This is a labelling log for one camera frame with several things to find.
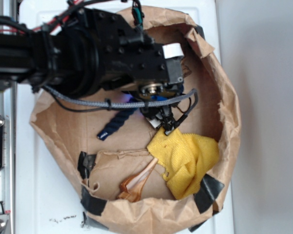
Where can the aluminium frame rail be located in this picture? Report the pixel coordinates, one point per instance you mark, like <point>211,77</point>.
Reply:
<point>7,172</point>

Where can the brown paper bag tray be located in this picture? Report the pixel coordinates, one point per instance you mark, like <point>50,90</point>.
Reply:
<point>96,168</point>

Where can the crumpled brown packing tape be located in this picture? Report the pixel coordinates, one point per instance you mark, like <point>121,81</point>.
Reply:
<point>132,187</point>

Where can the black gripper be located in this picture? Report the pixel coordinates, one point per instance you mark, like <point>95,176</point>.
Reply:
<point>134,62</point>

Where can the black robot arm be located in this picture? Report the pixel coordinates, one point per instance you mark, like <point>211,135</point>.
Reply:
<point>95,58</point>

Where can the yellow microfiber cloth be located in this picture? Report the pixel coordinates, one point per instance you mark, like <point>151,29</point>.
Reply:
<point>186,159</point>

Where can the white plastic base board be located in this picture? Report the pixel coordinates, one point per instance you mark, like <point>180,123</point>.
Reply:
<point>45,201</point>

